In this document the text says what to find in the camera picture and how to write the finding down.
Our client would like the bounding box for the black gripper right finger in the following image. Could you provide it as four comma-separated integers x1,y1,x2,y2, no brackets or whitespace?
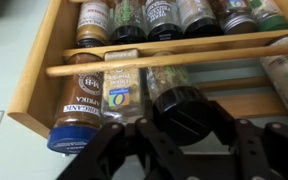
213,100,288,180

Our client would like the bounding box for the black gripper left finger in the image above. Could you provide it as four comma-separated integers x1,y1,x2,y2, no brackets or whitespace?
56,116,186,180

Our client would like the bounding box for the green herb jar black cap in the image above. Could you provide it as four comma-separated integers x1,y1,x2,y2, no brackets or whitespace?
109,0,148,46
145,50,217,148

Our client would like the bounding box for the yellow spice jar white label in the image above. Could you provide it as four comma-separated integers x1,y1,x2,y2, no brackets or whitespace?
74,0,112,49

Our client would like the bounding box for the spice jar green cap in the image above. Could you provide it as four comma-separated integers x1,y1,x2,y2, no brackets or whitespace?
248,0,288,33

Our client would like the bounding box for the square organics herb jar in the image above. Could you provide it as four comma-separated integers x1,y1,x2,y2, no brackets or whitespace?
100,49,146,126

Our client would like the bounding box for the paprika jar blue cap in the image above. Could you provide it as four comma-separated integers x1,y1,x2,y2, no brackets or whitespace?
46,52,104,155

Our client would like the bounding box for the pale herb glass jar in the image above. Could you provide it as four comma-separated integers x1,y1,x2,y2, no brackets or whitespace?
258,34,288,118

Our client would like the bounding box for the grey label jar black cap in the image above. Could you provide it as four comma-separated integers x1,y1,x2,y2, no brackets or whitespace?
175,0,225,39

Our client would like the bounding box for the wooden wall spice rack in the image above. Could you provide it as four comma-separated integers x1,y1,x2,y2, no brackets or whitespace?
7,0,288,139

